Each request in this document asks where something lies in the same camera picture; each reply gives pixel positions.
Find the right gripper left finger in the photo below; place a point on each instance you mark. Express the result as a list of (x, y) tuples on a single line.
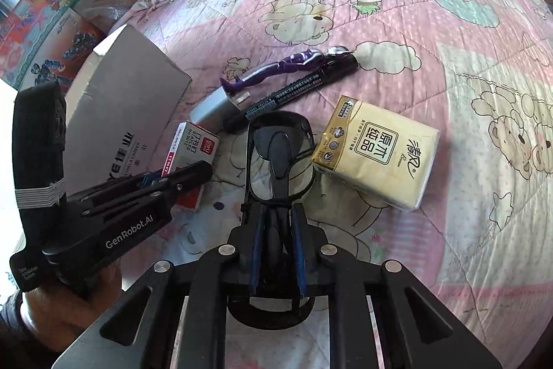
[(256, 220)]

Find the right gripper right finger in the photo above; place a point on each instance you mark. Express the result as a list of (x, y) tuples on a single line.
[(299, 262)]

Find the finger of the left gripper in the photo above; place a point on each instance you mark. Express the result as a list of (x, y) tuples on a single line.
[(142, 180), (187, 178)]

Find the staples box red white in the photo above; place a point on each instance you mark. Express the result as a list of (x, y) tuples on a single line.
[(190, 145)]

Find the white usb charger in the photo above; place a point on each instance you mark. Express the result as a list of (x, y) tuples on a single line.
[(217, 108)]

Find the yellow tissue pack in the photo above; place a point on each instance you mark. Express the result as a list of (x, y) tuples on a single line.
[(378, 152)]

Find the black marker pen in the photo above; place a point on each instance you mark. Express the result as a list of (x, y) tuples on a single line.
[(329, 72)]

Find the purple ultraman figure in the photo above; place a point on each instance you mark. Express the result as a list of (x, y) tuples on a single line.
[(307, 60)]

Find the person left hand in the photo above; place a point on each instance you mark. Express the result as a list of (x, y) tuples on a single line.
[(57, 317)]

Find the white cardboard box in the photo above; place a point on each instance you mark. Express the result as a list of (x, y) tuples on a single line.
[(118, 107)]

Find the robot toy box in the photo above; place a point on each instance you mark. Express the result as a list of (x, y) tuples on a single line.
[(59, 55)]

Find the colourful cartoon toy box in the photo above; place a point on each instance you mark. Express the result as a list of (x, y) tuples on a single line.
[(22, 33)]

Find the pink cartoon bear quilt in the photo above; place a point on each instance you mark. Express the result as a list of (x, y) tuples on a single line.
[(480, 71)]

